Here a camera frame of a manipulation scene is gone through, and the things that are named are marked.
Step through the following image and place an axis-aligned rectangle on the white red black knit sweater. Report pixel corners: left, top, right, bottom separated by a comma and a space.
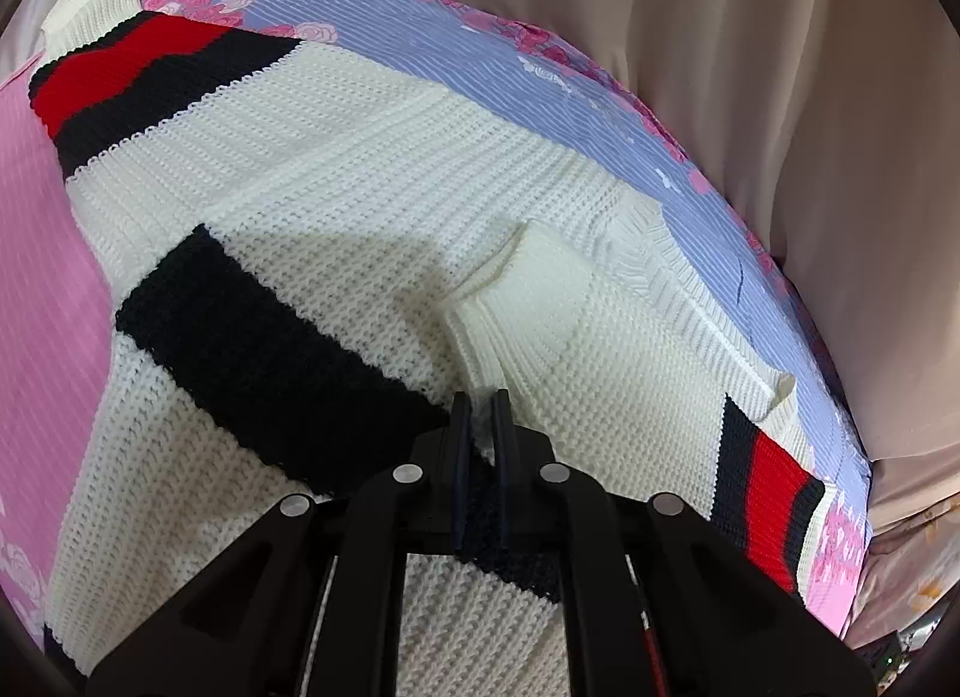
29, 0, 830, 672

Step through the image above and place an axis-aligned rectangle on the beige curtain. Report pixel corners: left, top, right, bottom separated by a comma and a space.
220, 0, 960, 650

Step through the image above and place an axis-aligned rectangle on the pink lavender floral bedsheet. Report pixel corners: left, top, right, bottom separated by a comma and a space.
2, 0, 871, 635

